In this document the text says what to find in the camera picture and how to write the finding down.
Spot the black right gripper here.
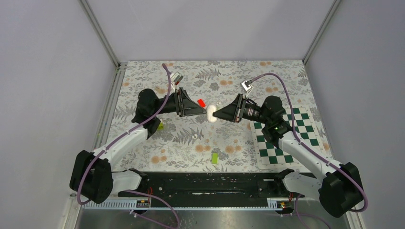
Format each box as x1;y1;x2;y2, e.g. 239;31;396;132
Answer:
213;94;270;125

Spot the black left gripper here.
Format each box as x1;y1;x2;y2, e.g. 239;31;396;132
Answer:
152;87;207;117

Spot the white oval earbud charging case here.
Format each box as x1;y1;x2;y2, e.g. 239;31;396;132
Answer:
206;104;218;123

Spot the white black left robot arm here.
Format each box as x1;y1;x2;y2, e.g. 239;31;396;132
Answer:
69;87;206;204

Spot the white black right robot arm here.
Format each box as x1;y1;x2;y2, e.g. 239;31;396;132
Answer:
207;94;369;218

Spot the red toy brick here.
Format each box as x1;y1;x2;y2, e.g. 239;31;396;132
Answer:
197;99;206;107

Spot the floral patterned table mat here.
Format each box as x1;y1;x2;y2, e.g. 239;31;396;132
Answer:
108;60;331;172

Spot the green toy brick lower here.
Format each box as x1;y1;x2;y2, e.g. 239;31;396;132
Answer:
211;153;218;165

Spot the green white checkerboard mat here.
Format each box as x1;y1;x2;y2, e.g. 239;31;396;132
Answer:
250;105;328;172

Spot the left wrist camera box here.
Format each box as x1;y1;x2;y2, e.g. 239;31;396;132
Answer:
170;72;184;85

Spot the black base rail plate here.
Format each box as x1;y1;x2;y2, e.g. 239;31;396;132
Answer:
137;172;298;208

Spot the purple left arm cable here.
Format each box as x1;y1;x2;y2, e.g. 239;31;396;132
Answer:
75;63;181;229

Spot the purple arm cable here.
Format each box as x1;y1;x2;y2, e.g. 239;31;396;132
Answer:
250;73;369;229
75;63;181;229

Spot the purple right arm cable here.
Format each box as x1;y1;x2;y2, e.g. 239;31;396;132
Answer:
250;73;369;229

